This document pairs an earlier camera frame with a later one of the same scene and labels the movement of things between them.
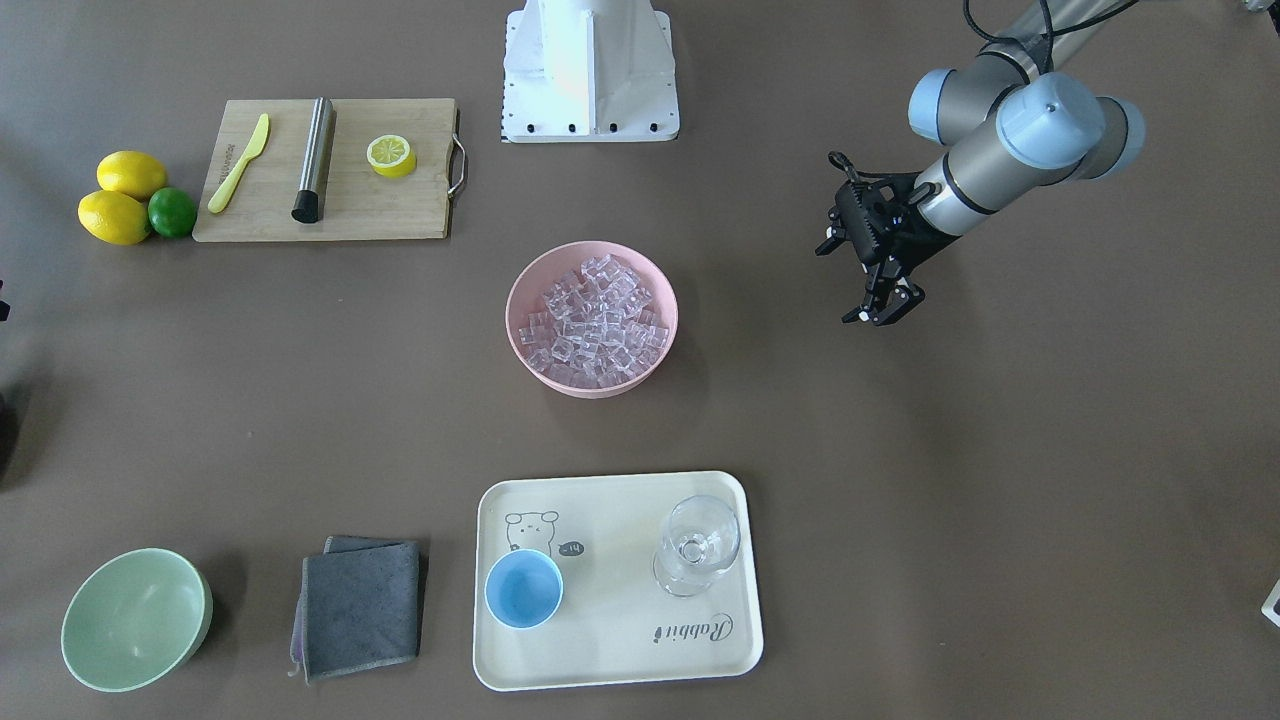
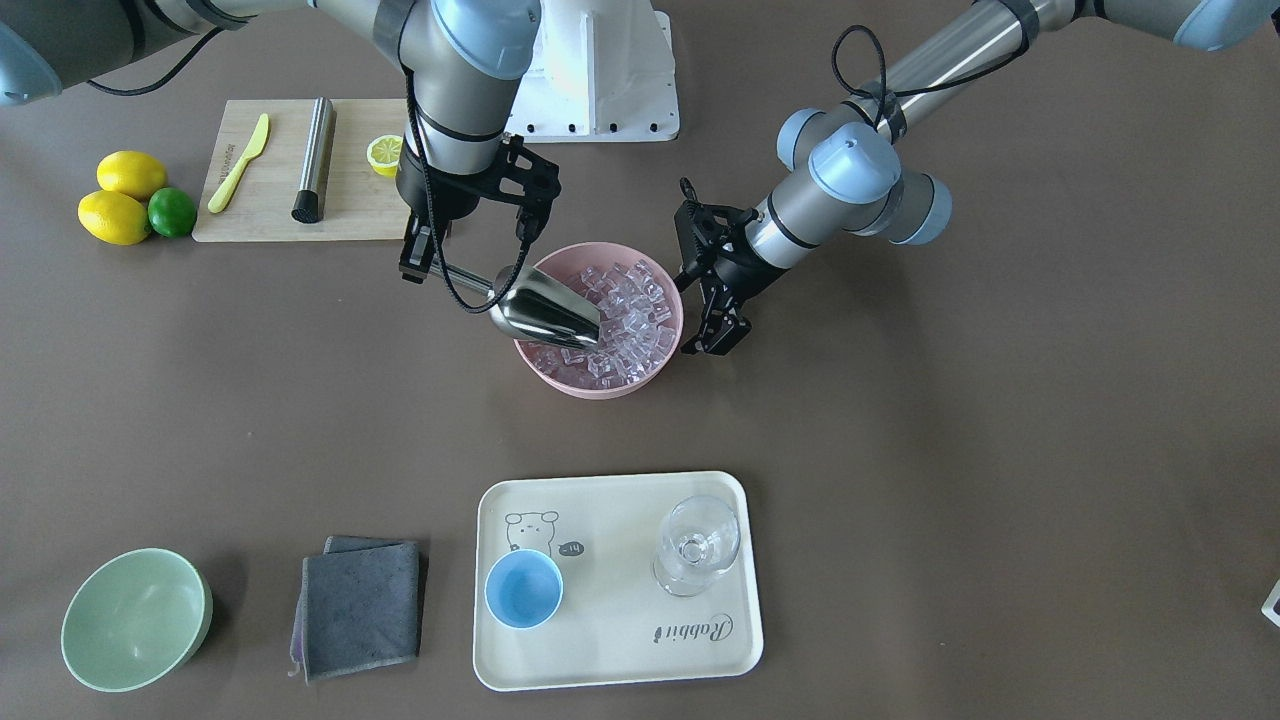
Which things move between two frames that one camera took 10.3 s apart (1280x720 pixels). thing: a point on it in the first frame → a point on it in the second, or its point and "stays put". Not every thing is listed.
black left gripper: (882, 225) → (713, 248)
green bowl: (133, 619) stays put
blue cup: (523, 589) stays put
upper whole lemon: (131, 171) stays put
